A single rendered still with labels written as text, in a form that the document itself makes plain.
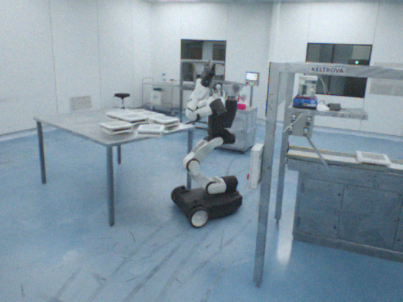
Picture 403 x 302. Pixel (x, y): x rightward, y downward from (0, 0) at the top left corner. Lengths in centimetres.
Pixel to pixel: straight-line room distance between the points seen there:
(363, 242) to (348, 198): 41
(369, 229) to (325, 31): 549
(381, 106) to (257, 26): 340
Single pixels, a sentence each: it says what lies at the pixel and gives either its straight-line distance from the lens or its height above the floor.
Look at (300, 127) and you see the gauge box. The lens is 269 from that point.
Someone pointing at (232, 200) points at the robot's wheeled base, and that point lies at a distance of 338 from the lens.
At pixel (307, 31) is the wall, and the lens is 786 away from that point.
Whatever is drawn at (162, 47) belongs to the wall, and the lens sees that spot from 926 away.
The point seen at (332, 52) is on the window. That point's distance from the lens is 777.
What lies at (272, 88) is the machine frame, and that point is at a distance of 201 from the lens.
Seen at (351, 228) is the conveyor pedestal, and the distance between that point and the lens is 308.
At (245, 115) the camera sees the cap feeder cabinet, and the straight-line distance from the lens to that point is 527.
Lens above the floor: 163
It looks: 13 degrees down
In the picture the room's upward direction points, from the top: 3 degrees clockwise
